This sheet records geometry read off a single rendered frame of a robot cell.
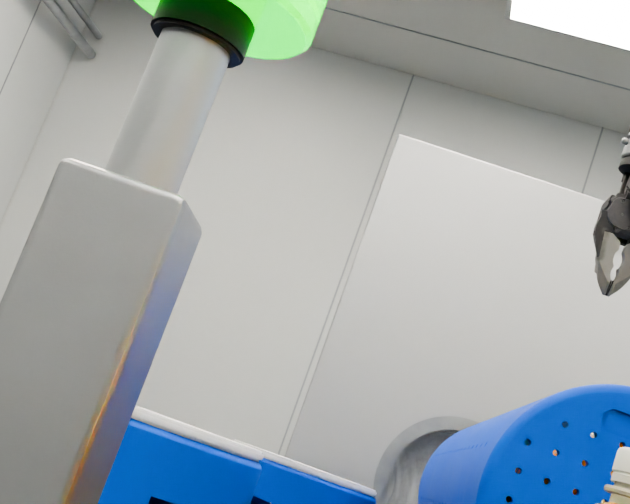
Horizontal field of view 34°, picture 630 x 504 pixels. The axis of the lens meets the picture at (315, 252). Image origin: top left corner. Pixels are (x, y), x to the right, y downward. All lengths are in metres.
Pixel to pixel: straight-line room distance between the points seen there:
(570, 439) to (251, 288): 5.01
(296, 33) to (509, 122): 5.94
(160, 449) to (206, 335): 5.00
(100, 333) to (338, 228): 5.81
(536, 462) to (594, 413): 0.08
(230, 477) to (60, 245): 0.85
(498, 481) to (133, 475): 0.37
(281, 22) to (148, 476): 0.81
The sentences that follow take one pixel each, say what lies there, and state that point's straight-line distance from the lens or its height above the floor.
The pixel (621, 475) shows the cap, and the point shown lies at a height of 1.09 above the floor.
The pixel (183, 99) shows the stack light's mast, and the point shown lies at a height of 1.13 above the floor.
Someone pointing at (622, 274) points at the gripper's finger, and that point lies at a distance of 1.59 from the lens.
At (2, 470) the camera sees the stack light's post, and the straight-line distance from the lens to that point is 0.29.
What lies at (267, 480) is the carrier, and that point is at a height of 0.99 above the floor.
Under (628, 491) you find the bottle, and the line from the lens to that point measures 0.55.
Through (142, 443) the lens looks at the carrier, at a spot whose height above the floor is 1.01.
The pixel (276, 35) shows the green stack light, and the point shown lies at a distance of 0.32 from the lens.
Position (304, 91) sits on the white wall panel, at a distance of 6.39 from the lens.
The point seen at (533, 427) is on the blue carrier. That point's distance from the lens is 1.13.
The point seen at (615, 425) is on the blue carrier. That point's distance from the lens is 1.15.
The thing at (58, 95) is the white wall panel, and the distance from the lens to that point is 6.78.
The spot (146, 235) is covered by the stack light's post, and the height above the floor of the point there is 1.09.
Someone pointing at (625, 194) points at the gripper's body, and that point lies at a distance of 1.61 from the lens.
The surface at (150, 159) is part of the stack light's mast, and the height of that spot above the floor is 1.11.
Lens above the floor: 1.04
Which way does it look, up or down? 11 degrees up
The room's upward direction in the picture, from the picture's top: 20 degrees clockwise
